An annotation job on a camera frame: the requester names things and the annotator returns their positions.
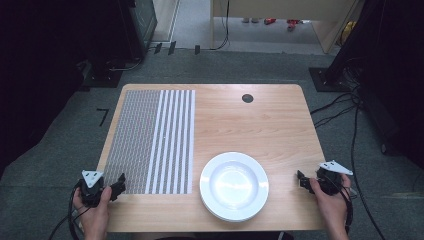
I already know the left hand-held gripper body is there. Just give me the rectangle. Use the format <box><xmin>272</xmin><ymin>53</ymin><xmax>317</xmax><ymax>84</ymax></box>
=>
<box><xmin>79</xmin><ymin>169</ymin><xmax>113</xmax><ymax>208</ymax></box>

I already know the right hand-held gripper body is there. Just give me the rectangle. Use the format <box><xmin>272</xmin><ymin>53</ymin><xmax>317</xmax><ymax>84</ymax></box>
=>
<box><xmin>314</xmin><ymin>160</ymin><xmax>354</xmax><ymax>197</ymax></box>

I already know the person's left hand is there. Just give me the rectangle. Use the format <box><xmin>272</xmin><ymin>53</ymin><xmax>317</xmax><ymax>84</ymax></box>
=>
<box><xmin>72</xmin><ymin>185</ymin><xmax>113</xmax><ymax>229</ymax></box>

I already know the person's right hand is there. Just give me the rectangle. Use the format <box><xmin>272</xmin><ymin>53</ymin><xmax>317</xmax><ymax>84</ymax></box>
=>
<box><xmin>308</xmin><ymin>173</ymin><xmax>352</xmax><ymax>232</ymax></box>

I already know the grey striped woven placemat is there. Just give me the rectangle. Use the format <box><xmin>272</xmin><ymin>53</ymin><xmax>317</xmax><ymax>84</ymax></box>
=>
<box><xmin>102</xmin><ymin>89</ymin><xmax>197</xmax><ymax>195</ymax></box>

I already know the white round plate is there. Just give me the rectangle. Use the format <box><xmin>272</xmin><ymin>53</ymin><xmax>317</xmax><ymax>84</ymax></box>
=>
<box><xmin>199</xmin><ymin>151</ymin><xmax>270</xmax><ymax>223</ymax></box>

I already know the black stand base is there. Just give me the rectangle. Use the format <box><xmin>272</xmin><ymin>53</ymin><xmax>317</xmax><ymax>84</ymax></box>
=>
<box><xmin>307</xmin><ymin>66</ymin><xmax>354</xmax><ymax>93</ymax></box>

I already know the black equipment base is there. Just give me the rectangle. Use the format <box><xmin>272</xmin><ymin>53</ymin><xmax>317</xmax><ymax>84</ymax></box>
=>
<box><xmin>78</xmin><ymin>58</ymin><xmax>143</xmax><ymax>92</ymax></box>

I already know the yellow object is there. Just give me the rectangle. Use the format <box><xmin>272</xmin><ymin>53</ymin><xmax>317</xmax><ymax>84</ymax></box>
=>
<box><xmin>339</xmin><ymin>20</ymin><xmax>357</xmax><ymax>47</ymax></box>

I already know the red power tool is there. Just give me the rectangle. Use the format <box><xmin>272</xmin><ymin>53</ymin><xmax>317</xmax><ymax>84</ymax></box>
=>
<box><xmin>285</xmin><ymin>18</ymin><xmax>304</xmax><ymax>33</ymax></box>

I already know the black glass-fronted cabinet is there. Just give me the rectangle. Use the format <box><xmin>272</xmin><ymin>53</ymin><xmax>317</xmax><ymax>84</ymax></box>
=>
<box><xmin>124</xmin><ymin>0</ymin><xmax>159</xmax><ymax>61</ymax></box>

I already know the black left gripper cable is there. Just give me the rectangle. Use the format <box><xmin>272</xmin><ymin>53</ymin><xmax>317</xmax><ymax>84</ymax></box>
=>
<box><xmin>48</xmin><ymin>181</ymin><xmax>92</xmax><ymax>240</ymax></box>

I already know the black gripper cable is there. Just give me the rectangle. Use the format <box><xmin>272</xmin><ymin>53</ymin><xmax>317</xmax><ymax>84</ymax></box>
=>
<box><xmin>319</xmin><ymin>173</ymin><xmax>355</xmax><ymax>235</ymax></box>
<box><xmin>48</xmin><ymin>181</ymin><xmax>92</xmax><ymax>240</ymax></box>

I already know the long black floor cable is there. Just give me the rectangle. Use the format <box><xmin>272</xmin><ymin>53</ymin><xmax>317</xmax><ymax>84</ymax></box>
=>
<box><xmin>349</xmin><ymin>99</ymin><xmax>388</xmax><ymax>240</ymax></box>

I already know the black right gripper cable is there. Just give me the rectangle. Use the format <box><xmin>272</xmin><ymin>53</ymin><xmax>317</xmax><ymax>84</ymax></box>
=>
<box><xmin>319</xmin><ymin>173</ymin><xmax>355</xmax><ymax>235</ymax></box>

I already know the black hanging cable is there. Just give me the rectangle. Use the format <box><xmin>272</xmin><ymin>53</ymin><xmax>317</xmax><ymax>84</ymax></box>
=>
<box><xmin>209</xmin><ymin>0</ymin><xmax>232</xmax><ymax>52</ymax></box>

